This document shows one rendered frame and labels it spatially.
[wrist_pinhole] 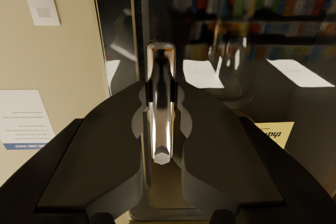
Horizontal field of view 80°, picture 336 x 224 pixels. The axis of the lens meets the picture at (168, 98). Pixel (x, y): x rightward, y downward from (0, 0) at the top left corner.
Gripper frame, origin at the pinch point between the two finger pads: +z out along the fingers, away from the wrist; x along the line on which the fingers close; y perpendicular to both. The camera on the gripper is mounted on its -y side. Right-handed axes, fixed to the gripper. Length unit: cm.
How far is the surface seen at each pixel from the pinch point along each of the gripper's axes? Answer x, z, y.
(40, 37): -34, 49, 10
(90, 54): -21, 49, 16
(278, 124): 11.6, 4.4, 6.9
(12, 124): -55, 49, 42
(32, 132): -49, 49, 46
